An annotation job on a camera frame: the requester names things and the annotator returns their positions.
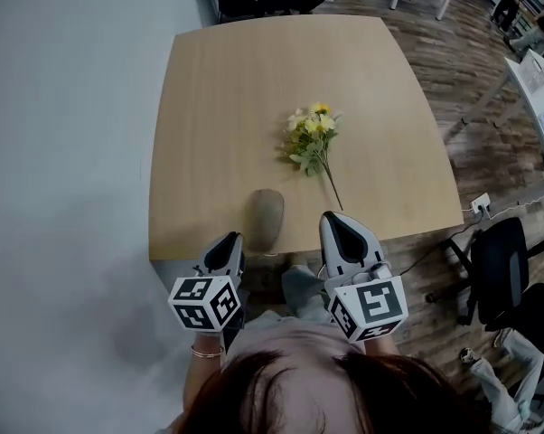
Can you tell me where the white desk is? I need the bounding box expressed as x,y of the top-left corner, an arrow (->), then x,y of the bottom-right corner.
447,47 -> 544,180

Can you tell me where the person's right forearm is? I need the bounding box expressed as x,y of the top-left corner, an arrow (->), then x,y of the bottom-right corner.
364,335 -> 398,359

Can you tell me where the person's light pink shirt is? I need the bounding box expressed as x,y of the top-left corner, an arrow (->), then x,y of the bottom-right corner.
226,307 -> 372,365

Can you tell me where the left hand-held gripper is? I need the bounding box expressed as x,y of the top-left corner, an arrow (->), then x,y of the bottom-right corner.
167,231 -> 249,356

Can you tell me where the white power strip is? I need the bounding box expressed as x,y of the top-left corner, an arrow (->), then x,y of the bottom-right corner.
470,193 -> 492,219

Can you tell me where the person's left forearm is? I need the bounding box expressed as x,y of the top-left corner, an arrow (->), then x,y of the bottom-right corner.
183,331 -> 226,406

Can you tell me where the gold bangle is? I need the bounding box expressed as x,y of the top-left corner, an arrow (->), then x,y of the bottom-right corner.
190,344 -> 225,360

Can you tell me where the yellow artificial flower bouquet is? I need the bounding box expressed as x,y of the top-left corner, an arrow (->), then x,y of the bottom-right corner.
278,101 -> 345,212

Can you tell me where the black metal railing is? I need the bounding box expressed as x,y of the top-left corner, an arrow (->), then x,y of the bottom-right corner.
461,0 -> 544,85

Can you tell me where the white desk calendar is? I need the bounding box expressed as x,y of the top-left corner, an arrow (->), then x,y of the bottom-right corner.
521,48 -> 544,95

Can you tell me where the white power cable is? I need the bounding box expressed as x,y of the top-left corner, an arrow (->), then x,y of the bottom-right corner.
488,191 -> 544,212

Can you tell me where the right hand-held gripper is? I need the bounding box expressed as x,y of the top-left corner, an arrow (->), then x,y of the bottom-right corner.
319,211 -> 408,345

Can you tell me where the black power cable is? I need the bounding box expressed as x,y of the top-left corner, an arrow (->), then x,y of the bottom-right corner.
400,212 -> 483,280

